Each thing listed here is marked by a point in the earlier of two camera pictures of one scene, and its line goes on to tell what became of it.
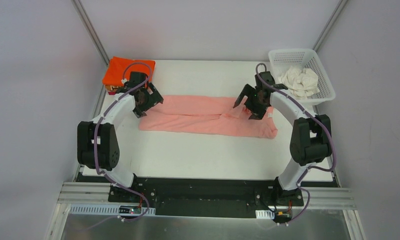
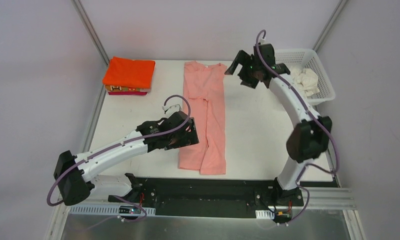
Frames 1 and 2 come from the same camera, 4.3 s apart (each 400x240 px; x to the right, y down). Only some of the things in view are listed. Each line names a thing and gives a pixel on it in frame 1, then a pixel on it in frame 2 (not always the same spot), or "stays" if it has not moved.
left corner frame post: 81,10 stays
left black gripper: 148,99 to 181,133
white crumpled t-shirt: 302,83 stays
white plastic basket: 280,60 stays
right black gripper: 249,103 to 245,68
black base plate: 234,197 stays
